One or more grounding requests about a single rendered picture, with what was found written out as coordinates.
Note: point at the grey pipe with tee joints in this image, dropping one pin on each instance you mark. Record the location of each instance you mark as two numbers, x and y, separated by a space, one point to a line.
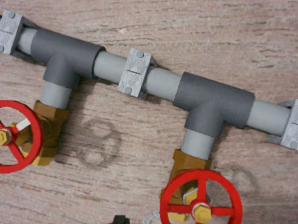
211 104

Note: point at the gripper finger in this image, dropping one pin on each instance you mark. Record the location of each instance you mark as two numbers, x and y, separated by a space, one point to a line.
121 219

